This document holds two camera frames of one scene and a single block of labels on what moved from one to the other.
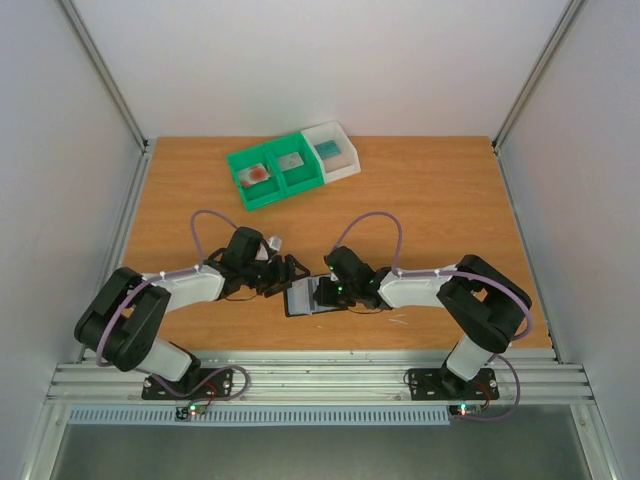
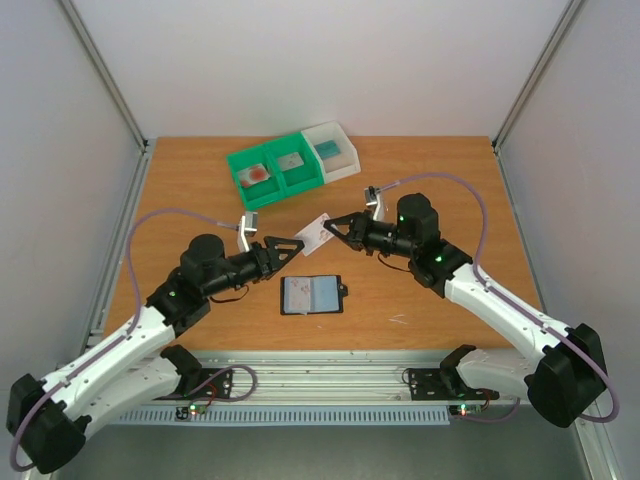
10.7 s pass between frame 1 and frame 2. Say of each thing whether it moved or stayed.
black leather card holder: stayed
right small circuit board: stayed
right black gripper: moved
